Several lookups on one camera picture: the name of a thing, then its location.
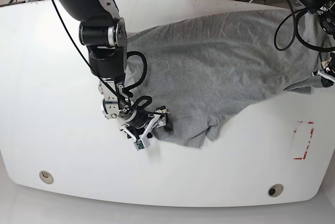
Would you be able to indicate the red tape rectangle marking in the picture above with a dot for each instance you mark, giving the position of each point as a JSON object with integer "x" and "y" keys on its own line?
{"x": 302, "y": 137}

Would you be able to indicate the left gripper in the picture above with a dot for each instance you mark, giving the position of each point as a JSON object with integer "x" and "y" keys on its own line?
{"x": 326, "y": 72}

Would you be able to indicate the grey t-shirt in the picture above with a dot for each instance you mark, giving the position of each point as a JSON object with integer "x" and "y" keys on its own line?
{"x": 207, "y": 69}

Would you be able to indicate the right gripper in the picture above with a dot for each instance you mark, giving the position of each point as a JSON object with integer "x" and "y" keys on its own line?
{"x": 140, "y": 125}

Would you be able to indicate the table grommet hole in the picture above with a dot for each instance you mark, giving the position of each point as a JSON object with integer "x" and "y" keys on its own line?
{"x": 46, "y": 177}
{"x": 275, "y": 190}

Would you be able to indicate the right table grommet hole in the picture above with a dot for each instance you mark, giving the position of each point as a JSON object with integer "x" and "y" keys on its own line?
{"x": 275, "y": 190}

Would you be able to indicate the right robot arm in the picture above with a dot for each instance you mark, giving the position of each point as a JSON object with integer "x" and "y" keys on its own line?
{"x": 103, "y": 32}

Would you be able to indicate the left table grommet hole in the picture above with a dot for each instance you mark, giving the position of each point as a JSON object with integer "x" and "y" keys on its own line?
{"x": 46, "y": 177}

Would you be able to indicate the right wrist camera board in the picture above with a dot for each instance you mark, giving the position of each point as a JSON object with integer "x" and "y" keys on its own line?
{"x": 141, "y": 144}

